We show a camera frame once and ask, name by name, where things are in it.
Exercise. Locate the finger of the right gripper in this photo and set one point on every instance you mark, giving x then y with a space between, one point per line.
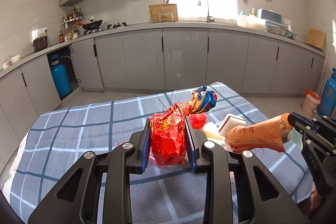
302 125

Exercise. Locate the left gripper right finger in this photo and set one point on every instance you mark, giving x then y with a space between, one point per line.
198 162

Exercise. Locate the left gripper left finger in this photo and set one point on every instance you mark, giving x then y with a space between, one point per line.
137 162

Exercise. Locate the orange snack packet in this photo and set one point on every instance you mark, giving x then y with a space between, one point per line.
270 134

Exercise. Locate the red snack wrapper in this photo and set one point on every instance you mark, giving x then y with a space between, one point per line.
167 130

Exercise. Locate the white sponge block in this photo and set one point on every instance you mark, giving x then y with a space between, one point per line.
229 122

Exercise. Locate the red foam net sleeve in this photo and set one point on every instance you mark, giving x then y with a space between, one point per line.
197 121

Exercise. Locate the right hand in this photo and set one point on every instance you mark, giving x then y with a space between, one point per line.
312 204

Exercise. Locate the pink bucket red lid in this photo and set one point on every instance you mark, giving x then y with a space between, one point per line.
310 103

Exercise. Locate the small wooden board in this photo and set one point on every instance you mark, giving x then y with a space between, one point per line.
316 38

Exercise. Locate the steel bowl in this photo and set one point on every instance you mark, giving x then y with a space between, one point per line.
277 31

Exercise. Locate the grey base cabinets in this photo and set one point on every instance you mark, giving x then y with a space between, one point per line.
156 58

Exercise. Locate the blue dish rack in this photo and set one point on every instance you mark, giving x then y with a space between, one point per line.
272 19

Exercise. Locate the white plastic container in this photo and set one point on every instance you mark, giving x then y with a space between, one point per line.
251 21

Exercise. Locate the blue gas cylinder under counter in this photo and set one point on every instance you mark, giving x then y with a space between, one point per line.
60 77

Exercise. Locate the black wok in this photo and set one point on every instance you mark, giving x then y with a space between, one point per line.
92 25

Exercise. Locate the spice rack with bottles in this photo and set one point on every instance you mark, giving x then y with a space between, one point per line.
71 25

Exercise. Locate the wooden cutting board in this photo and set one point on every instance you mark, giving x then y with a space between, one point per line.
163 13

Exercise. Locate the dark rice cooker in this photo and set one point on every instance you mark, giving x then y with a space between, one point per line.
40 43

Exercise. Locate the blue gas cylinder by wall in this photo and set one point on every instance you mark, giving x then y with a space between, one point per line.
327 104

